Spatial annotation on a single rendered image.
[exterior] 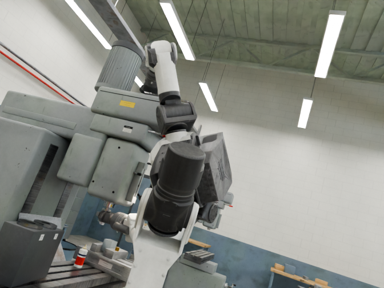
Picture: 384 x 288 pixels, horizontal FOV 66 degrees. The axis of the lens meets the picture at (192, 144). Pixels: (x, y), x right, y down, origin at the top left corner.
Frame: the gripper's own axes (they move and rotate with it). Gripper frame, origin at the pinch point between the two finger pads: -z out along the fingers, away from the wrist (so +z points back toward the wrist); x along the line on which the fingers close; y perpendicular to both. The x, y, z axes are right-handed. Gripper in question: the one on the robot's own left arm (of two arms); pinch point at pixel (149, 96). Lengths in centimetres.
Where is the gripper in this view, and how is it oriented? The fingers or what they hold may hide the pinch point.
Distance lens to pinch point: 173.1
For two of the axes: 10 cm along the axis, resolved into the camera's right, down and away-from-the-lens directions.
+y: 1.8, -6.9, 7.0
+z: 2.9, -6.4, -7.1
